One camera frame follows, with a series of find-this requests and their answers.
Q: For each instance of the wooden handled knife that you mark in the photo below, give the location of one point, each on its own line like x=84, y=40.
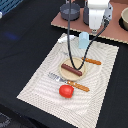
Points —
x=87, y=59

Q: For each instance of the brown toy sausage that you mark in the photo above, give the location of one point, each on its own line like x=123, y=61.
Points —
x=69, y=68

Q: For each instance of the blue basket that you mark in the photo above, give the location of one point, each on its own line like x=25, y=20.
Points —
x=8, y=5

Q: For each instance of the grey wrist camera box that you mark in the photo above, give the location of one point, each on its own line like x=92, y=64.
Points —
x=108, y=14

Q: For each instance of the white toy fish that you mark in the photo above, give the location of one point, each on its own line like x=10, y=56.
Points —
x=64, y=39

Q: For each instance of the red toy tomato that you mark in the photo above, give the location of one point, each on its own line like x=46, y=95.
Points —
x=66, y=91

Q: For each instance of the small toy milk carton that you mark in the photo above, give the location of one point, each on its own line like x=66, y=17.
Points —
x=83, y=40

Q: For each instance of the small grey pot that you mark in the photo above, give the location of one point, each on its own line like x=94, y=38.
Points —
x=70, y=11

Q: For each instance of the wooden handled fork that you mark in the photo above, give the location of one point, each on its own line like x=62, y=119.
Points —
x=59, y=79

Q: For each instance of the beige woven placemat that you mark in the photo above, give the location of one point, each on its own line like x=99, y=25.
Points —
x=82, y=110

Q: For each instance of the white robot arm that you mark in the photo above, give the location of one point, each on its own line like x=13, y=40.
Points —
x=96, y=12

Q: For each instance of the beige bowl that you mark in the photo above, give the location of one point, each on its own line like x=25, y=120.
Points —
x=124, y=16

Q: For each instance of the large grey pot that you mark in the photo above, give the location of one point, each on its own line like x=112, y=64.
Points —
x=86, y=15

